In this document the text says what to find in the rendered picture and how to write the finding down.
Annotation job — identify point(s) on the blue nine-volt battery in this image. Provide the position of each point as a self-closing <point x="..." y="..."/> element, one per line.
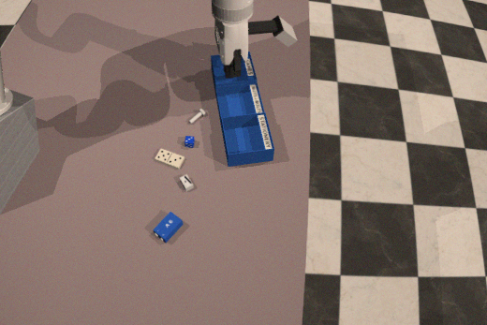
<point x="167" y="227"/>

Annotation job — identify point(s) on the blue die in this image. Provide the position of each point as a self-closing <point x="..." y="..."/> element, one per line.
<point x="189" y="141"/>

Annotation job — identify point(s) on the cream domino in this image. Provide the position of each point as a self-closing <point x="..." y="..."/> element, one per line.
<point x="169" y="158"/>

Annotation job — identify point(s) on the blue three-compartment bin rack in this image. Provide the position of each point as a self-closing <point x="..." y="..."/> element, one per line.
<point x="247" y="137"/>

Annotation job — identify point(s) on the grey metal bolt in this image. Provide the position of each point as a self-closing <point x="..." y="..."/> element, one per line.
<point x="201" y="112"/>

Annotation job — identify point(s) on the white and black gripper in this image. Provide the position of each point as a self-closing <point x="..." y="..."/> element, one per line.
<point x="232" y="43"/>

